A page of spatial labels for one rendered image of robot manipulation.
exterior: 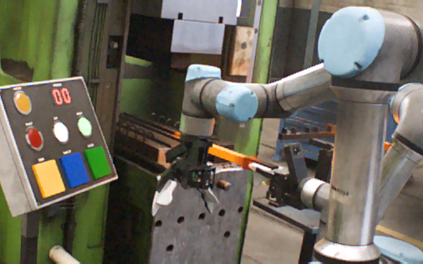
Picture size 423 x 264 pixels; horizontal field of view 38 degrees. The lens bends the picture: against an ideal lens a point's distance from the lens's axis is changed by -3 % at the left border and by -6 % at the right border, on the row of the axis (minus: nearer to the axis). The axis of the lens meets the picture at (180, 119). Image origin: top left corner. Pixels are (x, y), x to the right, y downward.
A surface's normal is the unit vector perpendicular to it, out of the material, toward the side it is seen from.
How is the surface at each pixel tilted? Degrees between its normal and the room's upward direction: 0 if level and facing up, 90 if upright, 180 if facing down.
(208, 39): 90
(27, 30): 89
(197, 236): 90
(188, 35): 90
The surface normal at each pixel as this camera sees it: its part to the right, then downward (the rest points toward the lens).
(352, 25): -0.82, -0.10
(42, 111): 0.83, -0.32
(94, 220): 0.62, 0.22
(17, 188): -0.44, 0.12
